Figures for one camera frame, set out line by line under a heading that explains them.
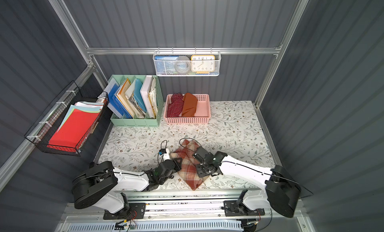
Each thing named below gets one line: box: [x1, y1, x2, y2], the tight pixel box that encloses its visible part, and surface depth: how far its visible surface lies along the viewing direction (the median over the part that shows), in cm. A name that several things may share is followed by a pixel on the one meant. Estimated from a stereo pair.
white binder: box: [140, 75, 154, 119], surface depth 98 cm
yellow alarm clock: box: [191, 55, 216, 74], surface depth 90 cm
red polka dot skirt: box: [166, 93, 184, 118], surface depth 114 cm
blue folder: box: [108, 83, 133, 119], surface depth 101 cm
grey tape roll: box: [174, 55, 191, 74], surface depth 89 cm
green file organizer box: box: [108, 74, 164, 127], surface depth 103 cm
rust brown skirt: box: [181, 92, 198, 117], surface depth 117 cm
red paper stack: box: [47, 101, 104, 152], surface depth 73 cm
